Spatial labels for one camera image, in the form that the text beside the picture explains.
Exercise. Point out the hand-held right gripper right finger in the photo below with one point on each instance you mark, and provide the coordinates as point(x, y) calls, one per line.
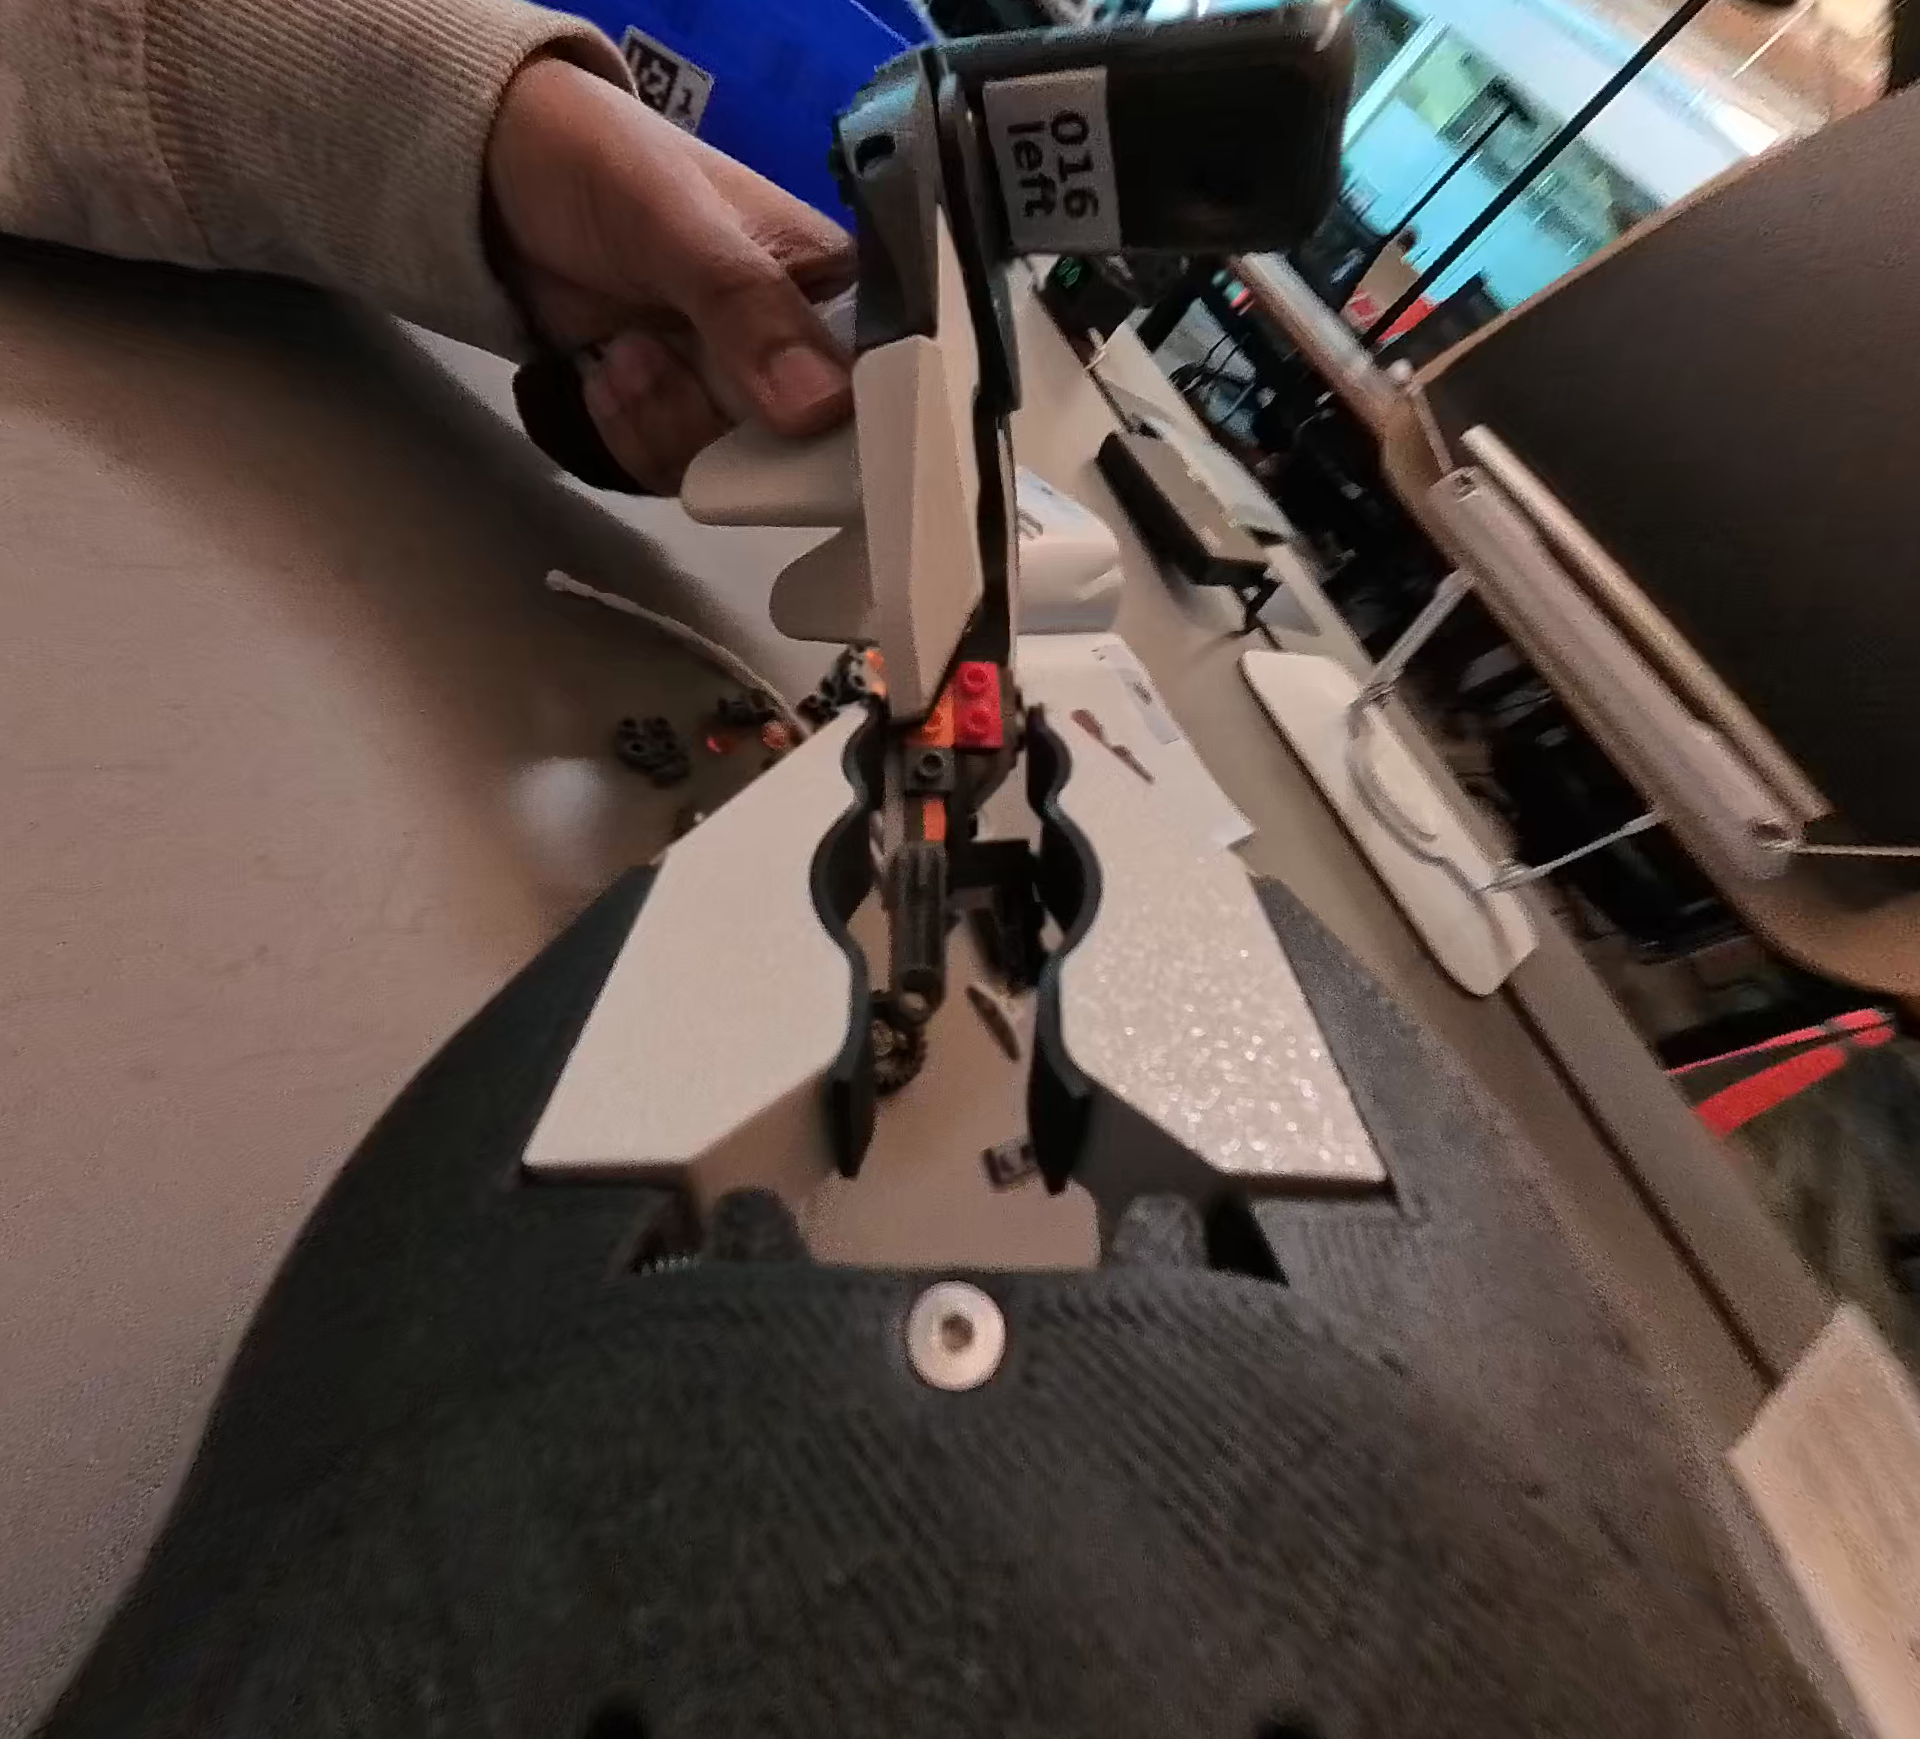
point(1215, 1034)

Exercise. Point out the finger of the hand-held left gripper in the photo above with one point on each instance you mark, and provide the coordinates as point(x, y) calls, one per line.
point(1009, 345)
point(918, 523)

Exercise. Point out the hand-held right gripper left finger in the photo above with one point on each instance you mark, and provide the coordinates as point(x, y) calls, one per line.
point(705, 989)

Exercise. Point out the partly built lego model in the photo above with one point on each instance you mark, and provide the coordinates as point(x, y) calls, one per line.
point(938, 781)

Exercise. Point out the person's left forearm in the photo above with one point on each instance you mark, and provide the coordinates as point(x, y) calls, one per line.
point(225, 44)

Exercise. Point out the small black lego piece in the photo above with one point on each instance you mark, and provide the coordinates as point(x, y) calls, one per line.
point(848, 685)
point(651, 751)
point(742, 711)

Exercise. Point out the brown lego blade piece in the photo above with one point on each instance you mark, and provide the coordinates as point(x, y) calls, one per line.
point(995, 1019)

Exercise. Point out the small dark grey lego piece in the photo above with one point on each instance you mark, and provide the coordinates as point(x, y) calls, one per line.
point(1004, 1163)

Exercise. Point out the lego instruction leaflet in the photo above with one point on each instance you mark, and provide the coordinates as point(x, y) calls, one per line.
point(1163, 765)

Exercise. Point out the person's left hand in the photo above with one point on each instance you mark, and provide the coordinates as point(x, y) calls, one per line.
point(646, 240)

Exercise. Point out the white box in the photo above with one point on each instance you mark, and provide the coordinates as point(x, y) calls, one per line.
point(1072, 570)

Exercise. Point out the black flat device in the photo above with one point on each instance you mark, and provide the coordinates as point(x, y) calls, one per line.
point(1185, 523)

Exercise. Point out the white flat base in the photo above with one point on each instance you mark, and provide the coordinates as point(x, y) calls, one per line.
point(1425, 854)

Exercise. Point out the silver metal bar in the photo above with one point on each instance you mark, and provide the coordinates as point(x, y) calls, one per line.
point(1620, 660)

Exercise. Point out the dark board with tan edge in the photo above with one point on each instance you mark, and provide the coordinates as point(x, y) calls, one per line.
point(1725, 449)

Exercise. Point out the pale foam block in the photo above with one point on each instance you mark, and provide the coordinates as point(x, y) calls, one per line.
point(1845, 1515)

